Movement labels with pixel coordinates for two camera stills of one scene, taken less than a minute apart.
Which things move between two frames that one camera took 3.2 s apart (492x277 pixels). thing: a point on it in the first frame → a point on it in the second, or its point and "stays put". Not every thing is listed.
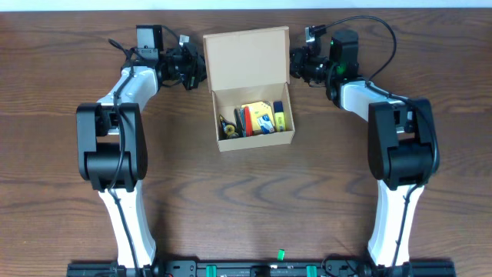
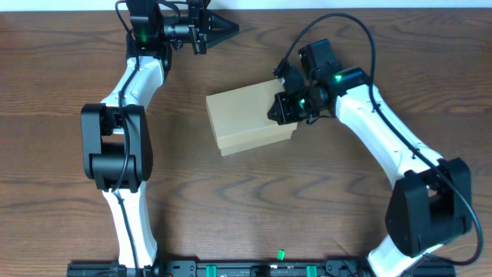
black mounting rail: x=211 y=267 stays put
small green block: x=280 y=255 stays put
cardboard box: x=249 y=67 → x=241 y=121
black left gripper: x=197 y=65 → x=198 y=27
